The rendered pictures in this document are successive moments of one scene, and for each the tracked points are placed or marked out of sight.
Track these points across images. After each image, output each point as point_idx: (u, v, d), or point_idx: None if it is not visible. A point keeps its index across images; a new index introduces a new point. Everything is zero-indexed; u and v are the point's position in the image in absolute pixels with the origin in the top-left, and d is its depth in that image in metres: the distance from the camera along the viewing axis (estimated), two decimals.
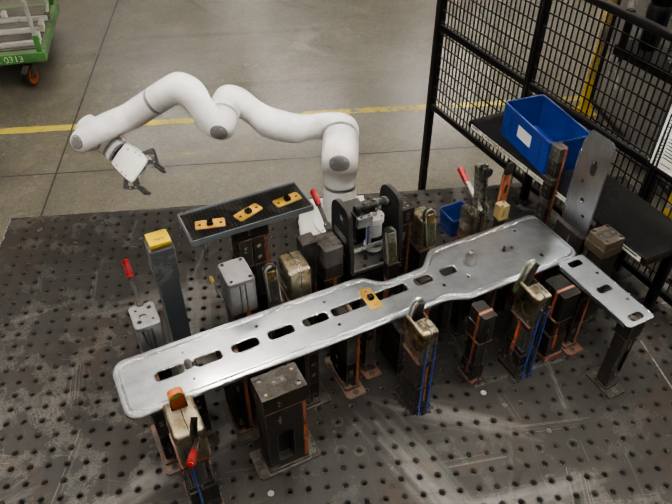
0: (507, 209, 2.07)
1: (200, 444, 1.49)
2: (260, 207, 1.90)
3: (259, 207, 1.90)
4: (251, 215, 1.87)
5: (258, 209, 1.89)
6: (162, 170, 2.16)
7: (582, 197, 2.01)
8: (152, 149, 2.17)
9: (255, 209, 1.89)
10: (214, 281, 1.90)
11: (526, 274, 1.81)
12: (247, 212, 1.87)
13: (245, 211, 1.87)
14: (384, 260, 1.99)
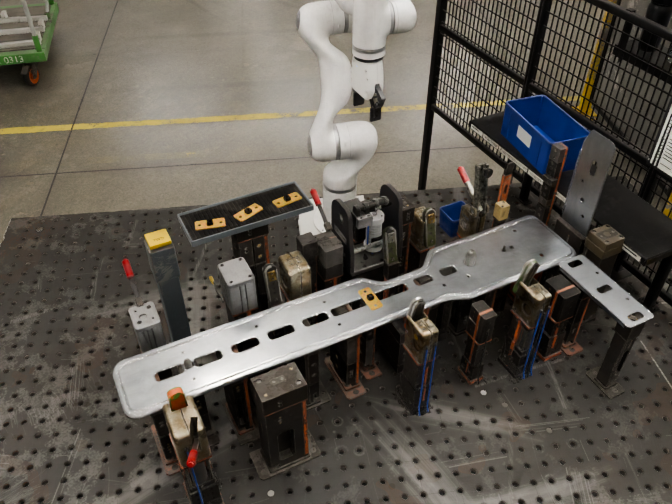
0: (507, 209, 2.07)
1: (200, 444, 1.49)
2: (260, 207, 1.90)
3: (259, 207, 1.90)
4: (251, 215, 1.87)
5: (258, 209, 1.89)
6: (363, 101, 1.80)
7: (582, 197, 2.01)
8: None
9: (255, 209, 1.89)
10: (214, 281, 1.90)
11: (526, 274, 1.81)
12: (247, 212, 1.87)
13: (245, 211, 1.87)
14: (384, 260, 1.99)
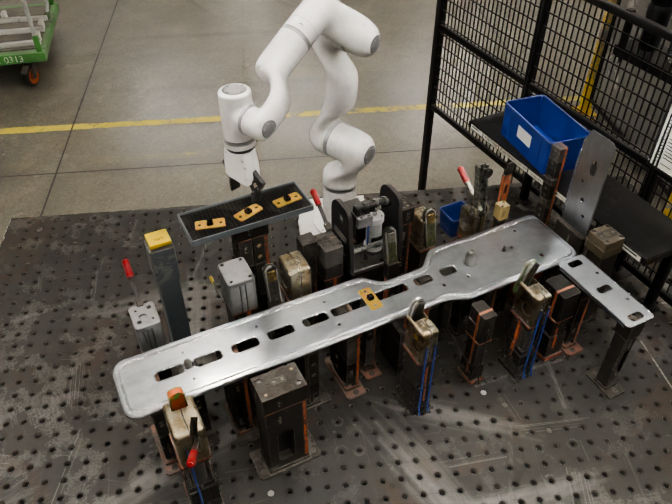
0: (507, 209, 2.07)
1: (200, 444, 1.49)
2: (260, 207, 1.90)
3: (259, 207, 1.90)
4: (251, 215, 1.87)
5: (258, 209, 1.89)
6: (238, 184, 1.87)
7: (582, 197, 2.01)
8: None
9: (255, 209, 1.89)
10: (214, 281, 1.90)
11: (526, 274, 1.81)
12: (247, 212, 1.87)
13: (245, 211, 1.87)
14: (384, 260, 1.99)
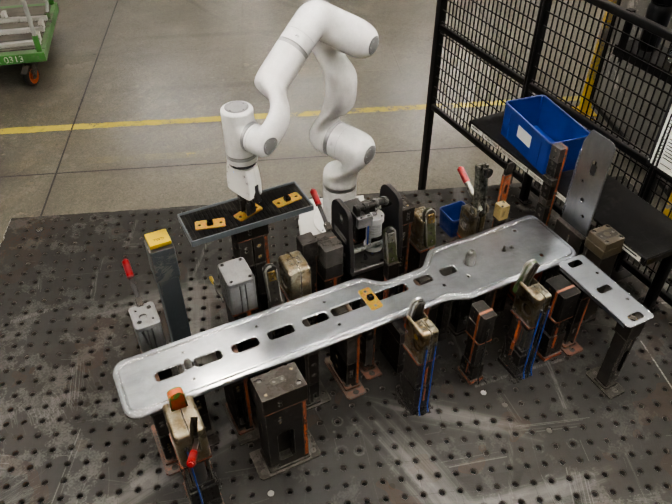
0: (507, 209, 2.07)
1: (200, 444, 1.49)
2: (260, 207, 1.90)
3: (259, 207, 1.90)
4: (251, 215, 1.87)
5: (258, 209, 1.89)
6: None
7: (582, 197, 2.01)
8: None
9: (255, 209, 1.89)
10: (214, 281, 1.90)
11: (526, 274, 1.81)
12: None
13: (245, 211, 1.87)
14: (384, 260, 1.99)
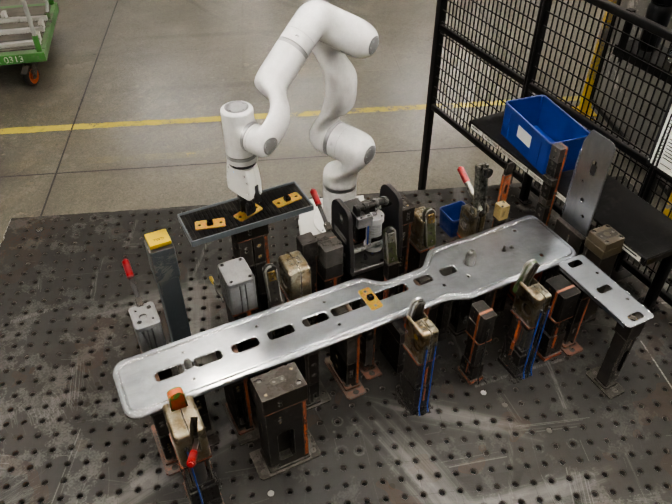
0: (507, 209, 2.07)
1: (200, 444, 1.49)
2: (260, 207, 1.90)
3: (259, 207, 1.90)
4: (251, 215, 1.87)
5: (258, 209, 1.89)
6: None
7: (582, 197, 2.01)
8: None
9: (255, 209, 1.89)
10: (214, 281, 1.90)
11: (526, 274, 1.81)
12: None
13: (245, 211, 1.87)
14: (384, 260, 1.99)
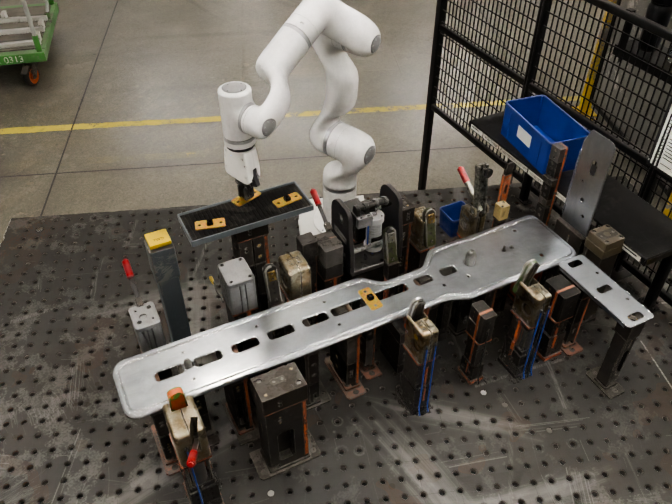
0: (507, 209, 2.07)
1: (200, 444, 1.49)
2: (258, 192, 1.86)
3: (257, 192, 1.86)
4: (249, 200, 1.83)
5: (256, 194, 1.86)
6: None
7: (582, 197, 2.01)
8: None
9: (253, 194, 1.86)
10: (214, 281, 1.90)
11: (526, 274, 1.81)
12: None
13: (243, 196, 1.84)
14: (384, 260, 1.99)
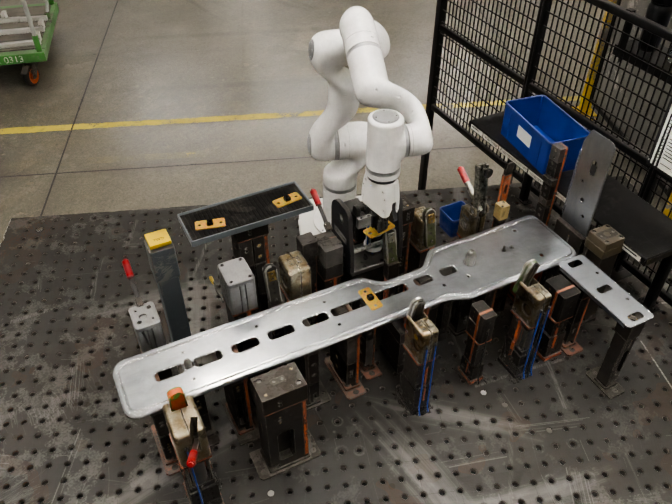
0: (507, 209, 2.07)
1: (200, 444, 1.49)
2: (392, 224, 1.73)
3: (391, 224, 1.73)
4: (382, 232, 1.71)
5: (390, 226, 1.72)
6: None
7: (582, 197, 2.01)
8: None
9: None
10: (214, 281, 1.90)
11: (526, 274, 1.81)
12: None
13: (376, 227, 1.71)
14: (384, 260, 1.99)
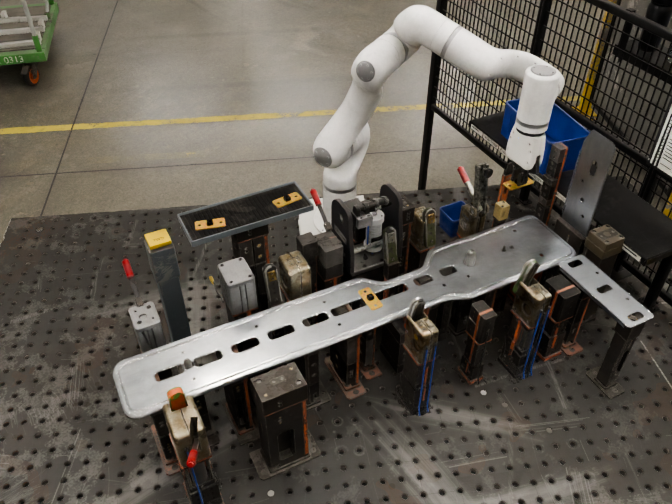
0: (507, 209, 2.07)
1: (200, 444, 1.49)
2: (531, 180, 1.84)
3: (530, 180, 1.84)
4: (521, 186, 1.82)
5: (528, 182, 1.84)
6: (519, 176, 1.85)
7: (582, 197, 2.01)
8: None
9: (526, 181, 1.84)
10: (214, 281, 1.90)
11: (526, 274, 1.81)
12: None
13: (516, 181, 1.83)
14: (384, 260, 1.99)
